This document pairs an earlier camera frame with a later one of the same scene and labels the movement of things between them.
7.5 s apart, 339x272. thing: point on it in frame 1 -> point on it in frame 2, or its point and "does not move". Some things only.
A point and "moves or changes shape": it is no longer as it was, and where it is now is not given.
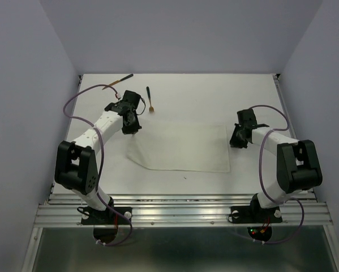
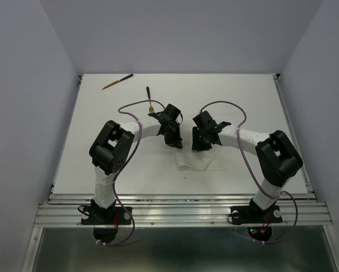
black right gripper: [234, 142] -> [196, 144]
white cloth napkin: [194, 147] moves or changes shape
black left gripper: [133, 129] -> [176, 141]
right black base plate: [255, 215] does not move
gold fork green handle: [151, 109] does not move
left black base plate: [90, 216] does not move
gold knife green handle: [128, 77] does not move
